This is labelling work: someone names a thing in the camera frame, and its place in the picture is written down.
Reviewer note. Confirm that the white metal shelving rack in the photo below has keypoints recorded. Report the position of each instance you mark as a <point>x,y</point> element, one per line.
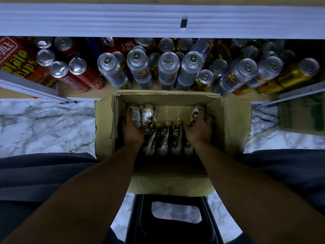
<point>152,20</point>

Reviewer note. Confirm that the person's right hand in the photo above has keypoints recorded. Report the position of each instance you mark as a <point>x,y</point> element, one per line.
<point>199,133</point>

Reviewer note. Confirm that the person's right forearm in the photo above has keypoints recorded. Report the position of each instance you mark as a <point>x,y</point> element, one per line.
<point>259,200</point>

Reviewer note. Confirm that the row of silver cans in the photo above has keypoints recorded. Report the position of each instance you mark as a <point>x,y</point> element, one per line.
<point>172,66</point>

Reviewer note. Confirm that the Kopiko bottles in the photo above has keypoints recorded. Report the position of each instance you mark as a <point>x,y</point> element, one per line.
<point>162,137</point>

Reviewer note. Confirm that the person's left forearm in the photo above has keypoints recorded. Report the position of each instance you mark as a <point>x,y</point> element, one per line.
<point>71,200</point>

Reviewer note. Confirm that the black plastic stool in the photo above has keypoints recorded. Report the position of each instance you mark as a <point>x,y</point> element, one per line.
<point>175,231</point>

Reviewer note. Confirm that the large red chips packet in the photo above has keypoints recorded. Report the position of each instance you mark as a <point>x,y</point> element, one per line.
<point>20,61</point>

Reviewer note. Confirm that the brown cardboard box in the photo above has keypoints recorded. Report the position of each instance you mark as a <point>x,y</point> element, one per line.
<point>233,124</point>

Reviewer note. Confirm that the person's grey trousers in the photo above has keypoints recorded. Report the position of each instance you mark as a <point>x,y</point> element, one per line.
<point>35,180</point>

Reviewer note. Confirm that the person's left hand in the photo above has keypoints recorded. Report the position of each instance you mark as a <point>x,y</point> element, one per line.
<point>133,133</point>

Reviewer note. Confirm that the plain brown carton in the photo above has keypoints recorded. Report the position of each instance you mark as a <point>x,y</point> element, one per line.
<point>304,114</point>

